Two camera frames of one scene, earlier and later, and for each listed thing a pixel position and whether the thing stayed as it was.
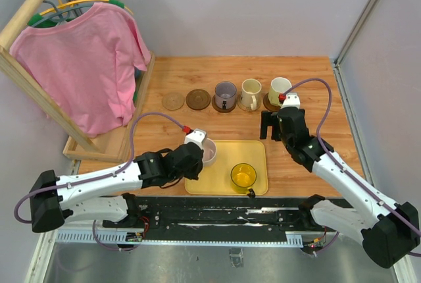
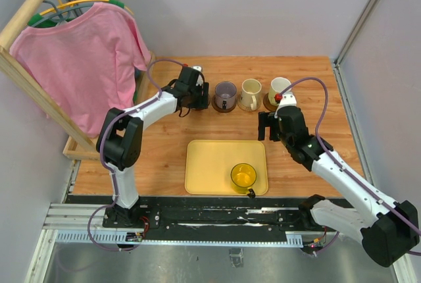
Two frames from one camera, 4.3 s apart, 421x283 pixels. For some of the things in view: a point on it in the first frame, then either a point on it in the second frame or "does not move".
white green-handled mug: (278, 85) does not move
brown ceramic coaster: (223, 110) does not move
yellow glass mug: (243, 176) does not move
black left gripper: (195, 174) to (202, 101)
